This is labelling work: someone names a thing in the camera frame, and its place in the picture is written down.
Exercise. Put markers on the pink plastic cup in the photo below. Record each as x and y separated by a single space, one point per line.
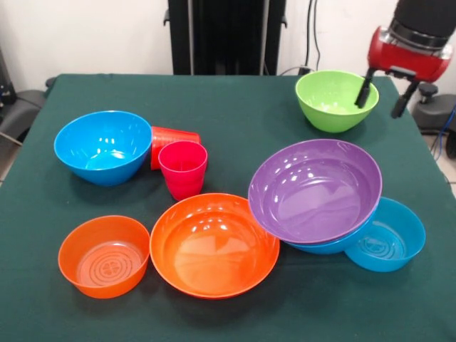
183 174

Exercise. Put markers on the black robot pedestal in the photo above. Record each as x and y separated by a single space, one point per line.
221 35

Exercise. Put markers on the black stand base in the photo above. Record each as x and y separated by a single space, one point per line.
21 110
432 114

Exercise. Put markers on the large orange plastic bowl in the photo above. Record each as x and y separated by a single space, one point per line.
213 249

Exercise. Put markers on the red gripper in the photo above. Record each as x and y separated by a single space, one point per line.
406 60

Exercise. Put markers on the green plastic bowl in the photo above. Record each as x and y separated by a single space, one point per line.
331 107

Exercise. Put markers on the small blue flat-bottomed bowl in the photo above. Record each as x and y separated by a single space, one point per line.
395 242

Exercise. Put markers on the large blue plastic bowl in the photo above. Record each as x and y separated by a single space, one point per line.
103 142
331 246

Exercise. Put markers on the small orange flat-bottomed bowl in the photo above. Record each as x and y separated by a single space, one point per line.
105 256

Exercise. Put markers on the purple plastic bowl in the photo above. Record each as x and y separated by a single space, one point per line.
313 192

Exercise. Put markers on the dark green tablecloth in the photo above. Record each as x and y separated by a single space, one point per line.
228 99

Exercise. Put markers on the red plastic cup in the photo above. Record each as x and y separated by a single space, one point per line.
171 135

